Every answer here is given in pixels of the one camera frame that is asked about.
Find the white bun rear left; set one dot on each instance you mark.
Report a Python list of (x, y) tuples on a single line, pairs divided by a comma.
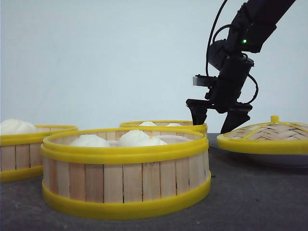
[(147, 123)]

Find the bamboo steamer basket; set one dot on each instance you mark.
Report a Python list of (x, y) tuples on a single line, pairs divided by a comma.
[(124, 182), (20, 155), (166, 127)]

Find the white bun rear right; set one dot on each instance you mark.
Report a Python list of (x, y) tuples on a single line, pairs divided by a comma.
[(173, 125)]

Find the white bun front left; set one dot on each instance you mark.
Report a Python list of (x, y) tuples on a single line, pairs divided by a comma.
[(89, 141)]

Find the white bun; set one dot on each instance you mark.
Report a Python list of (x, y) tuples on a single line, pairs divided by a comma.
[(173, 125), (138, 138), (89, 141), (147, 123)]

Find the white bun left basket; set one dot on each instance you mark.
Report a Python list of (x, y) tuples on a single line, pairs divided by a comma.
[(15, 126)]

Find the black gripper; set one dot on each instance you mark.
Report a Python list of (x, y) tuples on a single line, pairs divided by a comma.
[(223, 95)]

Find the white bun front right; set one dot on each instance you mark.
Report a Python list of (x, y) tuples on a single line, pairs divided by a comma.
[(138, 138)]

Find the white plate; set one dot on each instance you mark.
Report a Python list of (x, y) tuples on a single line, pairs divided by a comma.
[(278, 160)]

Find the woven bamboo steamer lid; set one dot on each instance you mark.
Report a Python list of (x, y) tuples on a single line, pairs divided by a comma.
[(273, 137)]

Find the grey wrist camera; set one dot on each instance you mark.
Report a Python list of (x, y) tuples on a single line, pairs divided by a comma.
[(204, 81)]

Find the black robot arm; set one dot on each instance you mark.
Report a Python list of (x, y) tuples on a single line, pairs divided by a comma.
[(226, 50)]

